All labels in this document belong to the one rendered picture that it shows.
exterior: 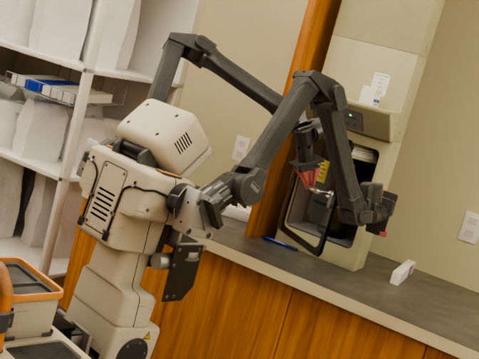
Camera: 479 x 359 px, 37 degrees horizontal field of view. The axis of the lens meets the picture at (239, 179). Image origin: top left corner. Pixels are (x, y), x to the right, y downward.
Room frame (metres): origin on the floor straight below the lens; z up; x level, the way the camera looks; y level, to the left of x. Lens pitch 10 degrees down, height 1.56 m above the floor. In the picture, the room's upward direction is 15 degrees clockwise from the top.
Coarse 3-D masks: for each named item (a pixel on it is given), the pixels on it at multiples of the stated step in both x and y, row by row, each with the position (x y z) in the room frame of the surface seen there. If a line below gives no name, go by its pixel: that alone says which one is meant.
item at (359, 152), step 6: (354, 144) 2.50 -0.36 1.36; (354, 150) 2.49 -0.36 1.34; (360, 150) 2.49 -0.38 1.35; (366, 150) 2.49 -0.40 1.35; (372, 150) 2.50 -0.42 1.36; (354, 156) 2.48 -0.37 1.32; (360, 156) 2.48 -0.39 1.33; (366, 156) 2.49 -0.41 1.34; (372, 156) 2.50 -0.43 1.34; (378, 156) 2.53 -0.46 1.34; (372, 162) 2.49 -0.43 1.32
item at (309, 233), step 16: (320, 144) 2.43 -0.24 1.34; (352, 144) 2.27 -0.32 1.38; (304, 192) 2.44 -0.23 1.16; (336, 192) 2.27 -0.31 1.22; (288, 208) 2.51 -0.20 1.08; (304, 208) 2.42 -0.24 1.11; (320, 208) 2.33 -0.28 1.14; (288, 224) 2.49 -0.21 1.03; (304, 224) 2.39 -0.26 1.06; (320, 224) 2.31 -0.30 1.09; (304, 240) 2.37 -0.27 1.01; (320, 240) 2.28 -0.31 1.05
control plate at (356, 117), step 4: (344, 112) 2.41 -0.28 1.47; (348, 112) 2.40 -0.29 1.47; (352, 112) 2.39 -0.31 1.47; (356, 112) 2.38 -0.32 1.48; (316, 116) 2.50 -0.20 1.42; (344, 116) 2.43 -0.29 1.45; (348, 116) 2.42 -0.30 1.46; (352, 116) 2.41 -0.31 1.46; (356, 116) 2.40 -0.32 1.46; (360, 116) 2.39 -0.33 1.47; (344, 120) 2.44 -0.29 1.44; (348, 120) 2.43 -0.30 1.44; (352, 120) 2.42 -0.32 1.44; (356, 120) 2.41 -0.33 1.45; (360, 120) 2.40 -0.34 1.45; (348, 124) 2.44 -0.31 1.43; (352, 124) 2.43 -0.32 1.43; (356, 124) 2.42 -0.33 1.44; (360, 124) 2.41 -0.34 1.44; (352, 128) 2.44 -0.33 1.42; (356, 128) 2.43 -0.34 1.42; (360, 128) 2.42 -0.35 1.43
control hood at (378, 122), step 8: (352, 104) 2.37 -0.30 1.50; (360, 104) 2.36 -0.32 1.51; (312, 112) 2.50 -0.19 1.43; (360, 112) 2.37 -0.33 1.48; (368, 112) 2.36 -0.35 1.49; (376, 112) 2.33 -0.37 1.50; (384, 112) 2.32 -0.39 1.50; (392, 112) 2.34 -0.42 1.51; (368, 120) 2.38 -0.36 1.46; (376, 120) 2.36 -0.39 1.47; (384, 120) 2.34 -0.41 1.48; (392, 120) 2.35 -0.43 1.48; (368, 128) 2.40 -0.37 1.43; (376, 128) 2.38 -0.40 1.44; (384, 128) 2.36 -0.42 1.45; (392, 128) 2.37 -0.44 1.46; (376, 136) 2.41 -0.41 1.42; (384, 136) 2.39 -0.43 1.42; (392, 136) 2.39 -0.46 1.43
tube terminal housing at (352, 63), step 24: (336, 48) 2.54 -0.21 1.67; (360, 48) 2.51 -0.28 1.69; (384, 48) 2.47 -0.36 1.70; (336, 72) 2.53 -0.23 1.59; (360, 72) 2.49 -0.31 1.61; (384, 72) 2.46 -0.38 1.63; (408, 72) 2.42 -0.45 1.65; (408, 96) 2.44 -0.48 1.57; (360, 144) 2.46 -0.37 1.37; (384, 144) 2.42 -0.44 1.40; (384, 168) 2.41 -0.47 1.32; (288, 240) 2.53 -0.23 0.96; (360, 240) 2.41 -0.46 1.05; (336, 264) 2.44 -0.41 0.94; (360, 264) 2.46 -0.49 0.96
